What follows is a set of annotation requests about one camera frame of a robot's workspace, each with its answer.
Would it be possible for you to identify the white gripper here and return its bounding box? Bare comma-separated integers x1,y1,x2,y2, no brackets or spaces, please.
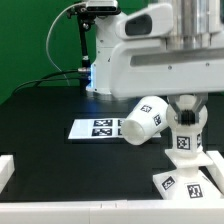
109,44,224,125

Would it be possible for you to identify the white lamp bulb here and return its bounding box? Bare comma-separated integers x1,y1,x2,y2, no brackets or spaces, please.
166,94,208,157

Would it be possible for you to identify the white lamp shade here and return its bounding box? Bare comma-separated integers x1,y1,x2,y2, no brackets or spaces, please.
121,96,168,145

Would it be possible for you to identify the white lamp base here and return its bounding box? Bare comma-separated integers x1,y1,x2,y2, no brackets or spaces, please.
153,149,222,200

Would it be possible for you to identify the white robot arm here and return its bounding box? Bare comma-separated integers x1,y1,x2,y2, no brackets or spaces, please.
87,0,224,98

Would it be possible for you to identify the white marker plate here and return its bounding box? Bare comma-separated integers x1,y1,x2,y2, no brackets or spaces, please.
67,118,161,141

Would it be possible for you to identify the white right wall block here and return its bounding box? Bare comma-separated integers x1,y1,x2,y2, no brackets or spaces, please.
206,151,224,196

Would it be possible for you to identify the white wall block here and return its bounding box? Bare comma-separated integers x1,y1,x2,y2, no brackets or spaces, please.
0,155,15,193
206,151,224,196

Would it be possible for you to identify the black camera stand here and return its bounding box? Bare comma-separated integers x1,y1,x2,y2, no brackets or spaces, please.
67,0,122,99

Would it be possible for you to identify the white front wall bar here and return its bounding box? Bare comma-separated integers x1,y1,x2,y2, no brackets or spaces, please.
0,200,224,224

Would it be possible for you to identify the black cable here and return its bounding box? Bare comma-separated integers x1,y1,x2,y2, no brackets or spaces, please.
12,69,88,96

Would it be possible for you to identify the grey cable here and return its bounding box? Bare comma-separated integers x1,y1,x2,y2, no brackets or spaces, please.
45,2,84,87

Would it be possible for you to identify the white left wall block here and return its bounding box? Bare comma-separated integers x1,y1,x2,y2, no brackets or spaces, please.
0,155,15,193

